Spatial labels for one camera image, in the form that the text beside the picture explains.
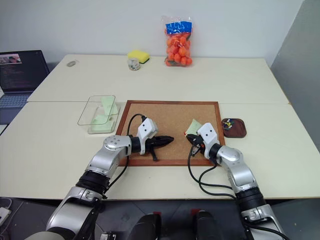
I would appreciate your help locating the creased green sticky note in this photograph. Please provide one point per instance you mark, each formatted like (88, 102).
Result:
(108, 105)

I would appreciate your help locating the yellow sponge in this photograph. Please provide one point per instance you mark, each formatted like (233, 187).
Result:
(137, 54)

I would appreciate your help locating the flat green sticky note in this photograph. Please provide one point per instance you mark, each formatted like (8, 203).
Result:
(100, 125)

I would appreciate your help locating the small grey oval object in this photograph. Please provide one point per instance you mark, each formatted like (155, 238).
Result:
(71, 63)

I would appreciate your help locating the clear plastic box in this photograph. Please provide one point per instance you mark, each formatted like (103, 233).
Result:
(86, 116)

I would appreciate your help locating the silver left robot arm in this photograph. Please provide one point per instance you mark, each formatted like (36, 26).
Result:
(110, 155)

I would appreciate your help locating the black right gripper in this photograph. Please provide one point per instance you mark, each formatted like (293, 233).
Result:
(198, 147)

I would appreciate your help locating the grey partition panel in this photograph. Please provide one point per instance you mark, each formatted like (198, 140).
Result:
(297, 75)

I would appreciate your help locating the wood-framed cork board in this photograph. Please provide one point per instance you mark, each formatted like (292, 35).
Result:
(170, 117)

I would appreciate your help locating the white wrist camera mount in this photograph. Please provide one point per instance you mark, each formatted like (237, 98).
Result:
(208, 133)
(147, 128)

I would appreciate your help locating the bag of orange fruits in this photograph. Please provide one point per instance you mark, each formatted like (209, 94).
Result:
(178, 50)

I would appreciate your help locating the patterned tape roll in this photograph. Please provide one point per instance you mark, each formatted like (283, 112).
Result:
(133, 64)

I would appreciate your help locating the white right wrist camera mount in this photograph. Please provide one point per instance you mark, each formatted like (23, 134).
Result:
(208, 133)

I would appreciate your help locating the dark grey laptop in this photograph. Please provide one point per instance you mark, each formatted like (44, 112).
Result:
(20, 72)

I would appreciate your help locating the white power adapter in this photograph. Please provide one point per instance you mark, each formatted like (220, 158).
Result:
(3, 215)

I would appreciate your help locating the green note with writing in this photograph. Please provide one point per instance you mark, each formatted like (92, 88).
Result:
(193, 127)

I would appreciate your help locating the dark brown wooden tray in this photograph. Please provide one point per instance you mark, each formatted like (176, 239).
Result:
(237, 131)

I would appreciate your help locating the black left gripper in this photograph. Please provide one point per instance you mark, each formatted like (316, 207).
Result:
(152, 145)

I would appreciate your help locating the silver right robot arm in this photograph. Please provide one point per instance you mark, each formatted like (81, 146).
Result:
(237, 165)

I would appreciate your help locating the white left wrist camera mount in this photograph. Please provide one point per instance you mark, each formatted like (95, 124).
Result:
(147, 128)

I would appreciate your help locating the dark rounded shape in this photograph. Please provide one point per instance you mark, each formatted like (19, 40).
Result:
(147, 227)
(206, 226)

